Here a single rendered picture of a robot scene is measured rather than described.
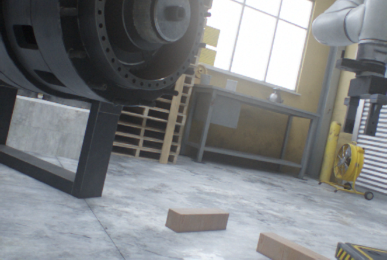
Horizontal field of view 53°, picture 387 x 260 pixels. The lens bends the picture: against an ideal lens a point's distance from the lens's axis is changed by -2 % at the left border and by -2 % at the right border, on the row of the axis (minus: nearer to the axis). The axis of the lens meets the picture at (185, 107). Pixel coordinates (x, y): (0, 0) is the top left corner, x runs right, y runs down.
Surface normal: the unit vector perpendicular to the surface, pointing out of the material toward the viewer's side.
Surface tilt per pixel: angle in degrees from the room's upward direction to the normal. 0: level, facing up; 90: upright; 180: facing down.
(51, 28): 117
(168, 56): 61
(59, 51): 128
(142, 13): 110
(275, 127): 90
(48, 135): 90
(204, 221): 90
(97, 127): 90
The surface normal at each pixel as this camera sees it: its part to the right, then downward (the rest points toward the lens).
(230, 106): 0.43, 0.07
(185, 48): -0.51, -0.43
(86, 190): 0.83, 0.17
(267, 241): -0.77, -0.18
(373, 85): 0.00, -0.02
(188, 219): 0.67, 0.14
